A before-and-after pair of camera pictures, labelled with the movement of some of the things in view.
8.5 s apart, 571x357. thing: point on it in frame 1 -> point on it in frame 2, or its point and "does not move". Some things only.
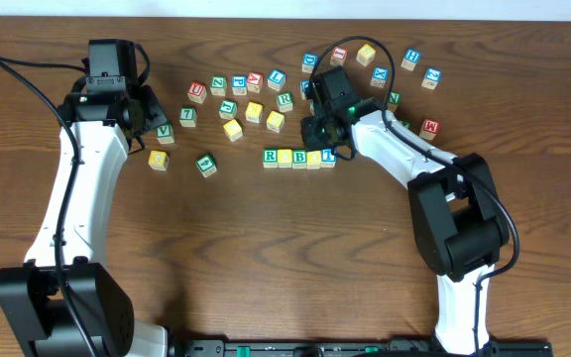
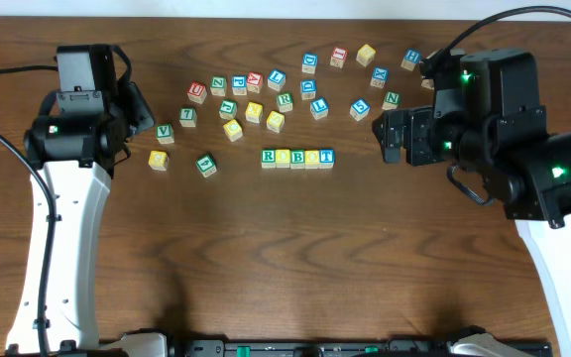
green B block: [299, 159] does not move
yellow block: [313, 160] does not move
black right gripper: [306, 124] -> [433, 129]
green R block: [270, 158] does not move
